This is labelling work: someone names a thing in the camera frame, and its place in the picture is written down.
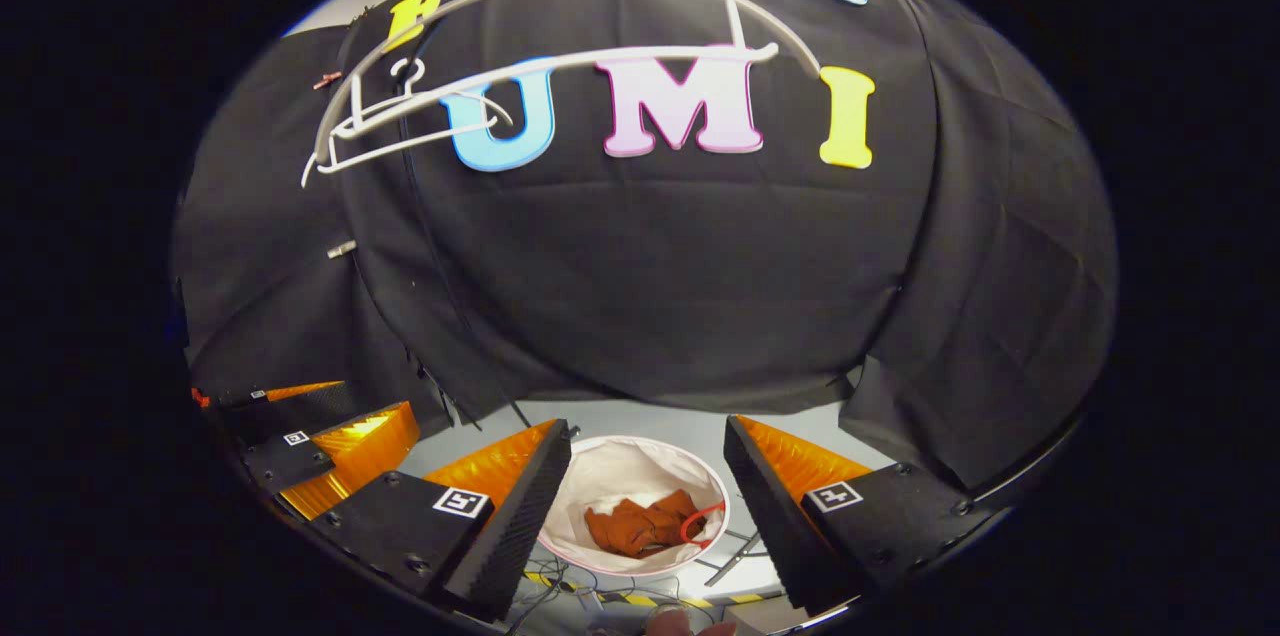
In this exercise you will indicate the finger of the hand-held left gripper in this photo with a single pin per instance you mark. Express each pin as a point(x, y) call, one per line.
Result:
point(290, 408)
point(290, 461)

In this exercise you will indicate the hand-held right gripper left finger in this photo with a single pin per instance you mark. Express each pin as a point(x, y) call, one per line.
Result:
point(510, 516)

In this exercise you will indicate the copper cloth clip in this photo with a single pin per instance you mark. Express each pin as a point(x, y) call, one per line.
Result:
point(326, 79)

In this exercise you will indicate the grey metal floor bar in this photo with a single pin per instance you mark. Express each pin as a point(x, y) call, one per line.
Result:
point(735, 558)

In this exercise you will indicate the yellow black floor tape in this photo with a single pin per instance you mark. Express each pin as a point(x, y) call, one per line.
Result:
point(640, 600)

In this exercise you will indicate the white plastic clothes hanger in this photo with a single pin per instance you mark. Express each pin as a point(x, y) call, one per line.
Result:
point(736, 26)
point(400, 148)

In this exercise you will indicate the silver cloth clip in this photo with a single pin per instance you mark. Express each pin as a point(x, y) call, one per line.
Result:
point(341, 248)

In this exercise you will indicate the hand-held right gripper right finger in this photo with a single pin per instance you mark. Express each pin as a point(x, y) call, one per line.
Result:
point(775, 526)

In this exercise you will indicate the white round laundry hamper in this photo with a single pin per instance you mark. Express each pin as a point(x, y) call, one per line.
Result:
point(620, 471)

